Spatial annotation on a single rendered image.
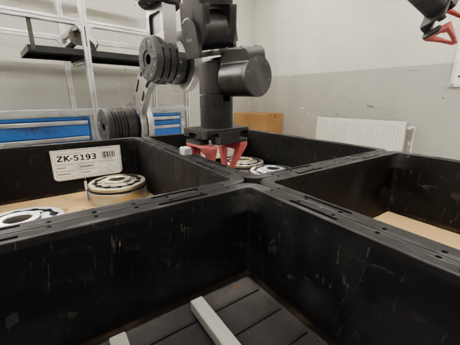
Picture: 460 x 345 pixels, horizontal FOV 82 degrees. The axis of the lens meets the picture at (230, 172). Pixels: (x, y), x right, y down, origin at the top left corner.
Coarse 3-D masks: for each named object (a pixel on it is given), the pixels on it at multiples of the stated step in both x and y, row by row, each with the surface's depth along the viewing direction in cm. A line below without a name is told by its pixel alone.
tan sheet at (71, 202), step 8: (80, 192) 54; (32, 200) 50; (40, 200) 50; (48, 200) 50; (56, 200) 50; (64, 200) 50; (72, 200) 50; (80, 200) 50; (0, 208) 46; (8, 208) 46; (16, 208) 46; (64, 208) 46; (72, 208) 46; (80, 208) 46; (88, 208) 46
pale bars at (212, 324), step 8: (200, 296) 24; (192, 304) 23; (200, 304) 23; (200, 312) 22; (208, 312) 22; (200, 320) 22; (208, 320) 22; (216, 320) 22; (208, 328) 21; (216, 328) 21; (224, 328) 21; (120, 336) 20; (216, 336) 20; (224, 336) 20; (232, 336) 20; (112, 344) 19; (120, 344) 19; (128, 344) 19; (216, 344) 20; (224, 344) 19; (232, 344) 19; (240, 344) 20
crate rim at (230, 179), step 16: (48, 144) 49; (64, 144) 51; (80, 144) 52; (144, 144) 52; (192, 160) 37; (224, 176) 30; (176, 192) 25; (192, 192) 24; (96, 208) 21; (112, 208) 21; (16, 224) 18; (32, 224) 18; (48, 224) 18
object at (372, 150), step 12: (252, 132) 72; (264, 132) 68; (168, 144) 49; (336, 144) 51; (348, 144) 49; (192, 156) 40; (348, 156) 40; (360, 156) 40; (228, 168) 33; (288, 168) 33; (300, 168) 33; (252, 180) 29
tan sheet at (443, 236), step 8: (376, 216) 43; (384, 216) 43; (392, 216) 43; (400, 216) 43; (392, 224) 40; (400, 224) 40; (408, 224) 40; (416, 224) 40; (424, 224) 40; (416, 232) 38; (424, 232) 38; (432, 232) 38; (440, 232) 38; (448, 232) 38; (440, 240) 36; (448, 240) 36; (456, 240) 36
